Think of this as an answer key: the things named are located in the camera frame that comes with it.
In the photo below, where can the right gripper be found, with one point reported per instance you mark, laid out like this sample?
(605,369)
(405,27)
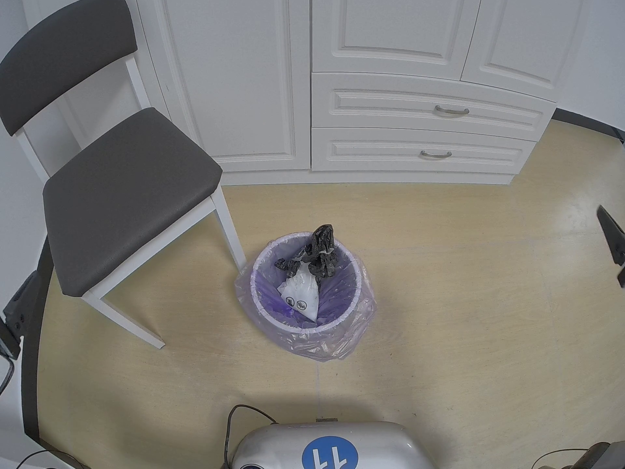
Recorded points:
(621,276)

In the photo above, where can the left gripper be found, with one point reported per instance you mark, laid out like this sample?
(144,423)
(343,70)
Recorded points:
(9,345)

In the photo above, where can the black plastic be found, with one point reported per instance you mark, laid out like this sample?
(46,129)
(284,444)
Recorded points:
(322,257)

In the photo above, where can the purple plastic bag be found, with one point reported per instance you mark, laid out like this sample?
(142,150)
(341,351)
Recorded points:
(337,340)

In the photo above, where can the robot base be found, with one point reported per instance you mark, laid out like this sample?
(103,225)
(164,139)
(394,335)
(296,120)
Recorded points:
(332,450)

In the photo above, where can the white trash bin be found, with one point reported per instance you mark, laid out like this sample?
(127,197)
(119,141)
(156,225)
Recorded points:
(273,320)

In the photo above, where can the white chair grey cushions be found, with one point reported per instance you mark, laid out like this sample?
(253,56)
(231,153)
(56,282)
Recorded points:
(127,174)

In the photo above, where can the white wardrobe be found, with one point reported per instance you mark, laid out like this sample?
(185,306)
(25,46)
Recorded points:
(390,42)

